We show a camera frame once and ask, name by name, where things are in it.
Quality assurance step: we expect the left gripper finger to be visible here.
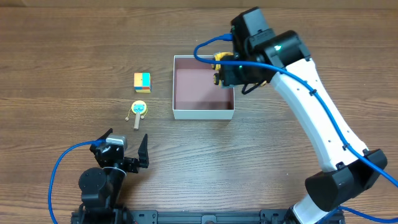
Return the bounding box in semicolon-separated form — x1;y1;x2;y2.
90;128;113;152
137;134;149;168

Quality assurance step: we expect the yellow grey toy truck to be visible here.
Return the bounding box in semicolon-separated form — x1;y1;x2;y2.
211;52;234;86

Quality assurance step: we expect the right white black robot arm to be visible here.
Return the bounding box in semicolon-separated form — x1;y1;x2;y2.
211;29;387;223

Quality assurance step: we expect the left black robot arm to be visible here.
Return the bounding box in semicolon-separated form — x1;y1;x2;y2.
71;129;149;224

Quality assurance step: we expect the wooden cat rattle drum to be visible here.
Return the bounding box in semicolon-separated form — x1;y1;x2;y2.
125;100;148;130

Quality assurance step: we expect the white box pink interior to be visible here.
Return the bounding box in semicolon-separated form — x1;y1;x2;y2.
172;55;235;120

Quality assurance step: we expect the colourful puzzle cube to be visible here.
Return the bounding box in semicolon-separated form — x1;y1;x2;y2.
134;72;152;93

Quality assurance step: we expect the left blue cable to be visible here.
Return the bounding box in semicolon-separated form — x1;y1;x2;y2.
47;139;107;224

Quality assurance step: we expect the blue cable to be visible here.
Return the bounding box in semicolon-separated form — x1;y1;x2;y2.
193;33;398;224
47;139;107;224

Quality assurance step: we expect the right blue cable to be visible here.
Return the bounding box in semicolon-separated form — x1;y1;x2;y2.
193;33;398;224

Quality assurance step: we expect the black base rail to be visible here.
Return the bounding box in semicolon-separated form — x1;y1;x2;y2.
128;209;287;224

